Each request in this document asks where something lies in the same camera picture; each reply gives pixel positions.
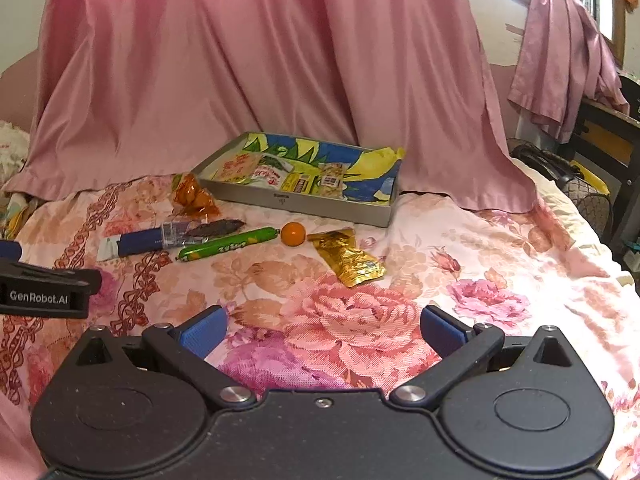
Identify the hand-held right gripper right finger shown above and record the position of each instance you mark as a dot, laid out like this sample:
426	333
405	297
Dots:
442	330

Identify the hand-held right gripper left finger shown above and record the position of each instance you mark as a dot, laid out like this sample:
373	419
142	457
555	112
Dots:
205	332

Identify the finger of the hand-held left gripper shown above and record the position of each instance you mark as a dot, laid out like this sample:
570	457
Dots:
9	250
55	275

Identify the green sausage stick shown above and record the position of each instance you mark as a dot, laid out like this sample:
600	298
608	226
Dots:
225	245

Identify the long blue snack packet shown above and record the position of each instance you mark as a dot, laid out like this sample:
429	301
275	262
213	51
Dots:
140	242

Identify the dark jerky packet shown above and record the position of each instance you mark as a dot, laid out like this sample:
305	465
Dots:
215	228

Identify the gold foil snack packet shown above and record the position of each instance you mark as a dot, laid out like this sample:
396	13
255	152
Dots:
350	260

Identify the small orange ball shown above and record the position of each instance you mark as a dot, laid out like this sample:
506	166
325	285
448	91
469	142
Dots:
293	234

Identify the orange snack packet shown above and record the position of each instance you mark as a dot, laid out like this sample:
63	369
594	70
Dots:
192	197

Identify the grey tray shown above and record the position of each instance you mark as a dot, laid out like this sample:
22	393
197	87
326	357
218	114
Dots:
280	200

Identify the rice cracker packet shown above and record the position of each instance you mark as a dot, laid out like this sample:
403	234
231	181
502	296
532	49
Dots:
237	167

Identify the white green snack packet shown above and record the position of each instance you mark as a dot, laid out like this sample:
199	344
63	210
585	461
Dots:
270	172

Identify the yellow snack packet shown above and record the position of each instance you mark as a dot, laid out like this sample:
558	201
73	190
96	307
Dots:
300	184

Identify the clear nut bar packet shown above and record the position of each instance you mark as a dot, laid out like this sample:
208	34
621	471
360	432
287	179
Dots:
330	180

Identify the teal patterned cloth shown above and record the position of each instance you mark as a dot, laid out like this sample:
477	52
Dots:
17	215

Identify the floral bed sheet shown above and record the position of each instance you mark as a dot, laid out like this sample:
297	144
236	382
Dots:
350	320

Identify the white pillow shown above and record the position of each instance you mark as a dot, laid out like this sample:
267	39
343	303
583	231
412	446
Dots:
10	150

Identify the patterned handbag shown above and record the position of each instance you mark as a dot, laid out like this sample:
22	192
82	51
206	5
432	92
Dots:
590	210

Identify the yellow bag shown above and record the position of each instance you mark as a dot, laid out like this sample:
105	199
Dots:
595	182

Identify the dark wooden desk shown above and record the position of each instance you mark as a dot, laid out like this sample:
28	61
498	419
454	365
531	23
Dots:
600	140

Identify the large pink draped cloth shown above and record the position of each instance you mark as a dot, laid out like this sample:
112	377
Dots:
250	60

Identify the pink window curtain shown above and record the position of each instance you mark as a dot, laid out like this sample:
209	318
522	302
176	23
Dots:
565	60

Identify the window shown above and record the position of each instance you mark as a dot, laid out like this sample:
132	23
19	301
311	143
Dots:
607	10

